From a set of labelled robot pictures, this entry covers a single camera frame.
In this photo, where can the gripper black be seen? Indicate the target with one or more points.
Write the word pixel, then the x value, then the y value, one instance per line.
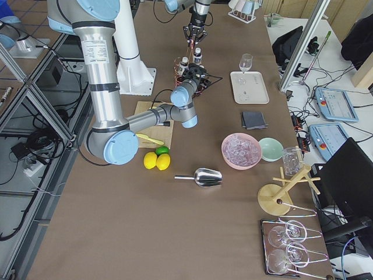
pixel 193 72
pixel 197 20

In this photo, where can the copper wire bottle basket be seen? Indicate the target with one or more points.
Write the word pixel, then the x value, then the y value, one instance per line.
pixel 179 79

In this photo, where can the tea bottle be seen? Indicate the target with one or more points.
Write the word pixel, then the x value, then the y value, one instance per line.
pixel 183 66
pixel 197 56

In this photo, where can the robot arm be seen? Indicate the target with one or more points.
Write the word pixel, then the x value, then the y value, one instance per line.
pixel 114 67
pixel 199 6

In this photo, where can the white cup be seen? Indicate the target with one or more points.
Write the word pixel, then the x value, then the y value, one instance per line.
pixel 232 4

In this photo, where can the clear wine glass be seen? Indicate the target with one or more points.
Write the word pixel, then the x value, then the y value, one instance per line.
pixel 245 65

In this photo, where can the pink cup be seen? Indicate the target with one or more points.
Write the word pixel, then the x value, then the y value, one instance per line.
pixel 240 5

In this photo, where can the white cup rack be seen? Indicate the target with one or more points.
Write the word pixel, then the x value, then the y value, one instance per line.
pixel 243 17

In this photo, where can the cream rabbit tray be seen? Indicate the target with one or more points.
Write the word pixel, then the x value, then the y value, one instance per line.
pixel 249 88

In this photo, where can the blue cup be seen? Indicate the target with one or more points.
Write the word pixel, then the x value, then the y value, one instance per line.
pixel 249 7

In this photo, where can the steel cylinder muddler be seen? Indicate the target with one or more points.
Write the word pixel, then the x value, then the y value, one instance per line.
pixel 165 124

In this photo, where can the wooden cutting board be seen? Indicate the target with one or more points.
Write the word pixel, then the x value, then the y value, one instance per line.
pixel 160 132

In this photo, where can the grey folded cloth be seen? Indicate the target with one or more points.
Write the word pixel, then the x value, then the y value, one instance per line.
pixel 253 120

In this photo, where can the green lime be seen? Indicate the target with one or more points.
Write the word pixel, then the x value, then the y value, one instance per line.
pixel 161 150

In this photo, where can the pink bowl of ice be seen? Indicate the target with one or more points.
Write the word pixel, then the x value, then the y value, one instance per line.
pixel 241 151

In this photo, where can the lower yellow lemon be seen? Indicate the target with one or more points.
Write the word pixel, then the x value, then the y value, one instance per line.
pixel 163 161

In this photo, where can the yellow lemon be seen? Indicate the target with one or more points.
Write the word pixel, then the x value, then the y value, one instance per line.
pixel 149 160
pixel 163 161

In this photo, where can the upper yellow lemon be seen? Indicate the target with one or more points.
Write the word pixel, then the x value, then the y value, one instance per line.
pixel 149 160

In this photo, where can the steel ice scoop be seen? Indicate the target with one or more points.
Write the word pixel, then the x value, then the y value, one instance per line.
pixel 204 177

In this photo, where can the green bowl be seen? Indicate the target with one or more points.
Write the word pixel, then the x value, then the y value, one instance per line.
pixel 271 148

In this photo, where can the clear measuring beaker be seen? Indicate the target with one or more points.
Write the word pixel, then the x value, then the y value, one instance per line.
pixel 292 160

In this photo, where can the teach pendant far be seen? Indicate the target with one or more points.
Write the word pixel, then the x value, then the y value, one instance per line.
pixel 335 105

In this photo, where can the teach pendant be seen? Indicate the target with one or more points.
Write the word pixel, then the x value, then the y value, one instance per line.
pixel 335 105
pixel 328 138

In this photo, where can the teach pendant near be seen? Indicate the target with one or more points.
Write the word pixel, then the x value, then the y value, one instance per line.
pixel 328 138

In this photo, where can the wooden glass stand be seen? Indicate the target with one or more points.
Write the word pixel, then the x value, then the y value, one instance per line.
pixel 275 199

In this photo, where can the hanging wine glass upper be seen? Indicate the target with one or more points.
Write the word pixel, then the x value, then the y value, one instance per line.
pixel 284 233

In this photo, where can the hanging wine glass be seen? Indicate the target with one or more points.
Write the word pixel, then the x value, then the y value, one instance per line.
pixel 284 233
pixel 292 259

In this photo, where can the black glass holder tray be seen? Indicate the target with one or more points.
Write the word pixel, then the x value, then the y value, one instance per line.
pixel 266 226

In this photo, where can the hanging wine glass lower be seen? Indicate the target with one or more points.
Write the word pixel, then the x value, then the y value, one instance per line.
pixel 292 259

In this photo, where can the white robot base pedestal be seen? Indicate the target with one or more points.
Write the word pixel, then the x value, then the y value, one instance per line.
pixel 134 77

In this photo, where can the aluminium frame post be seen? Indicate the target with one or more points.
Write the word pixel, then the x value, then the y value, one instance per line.
pixel 300 48

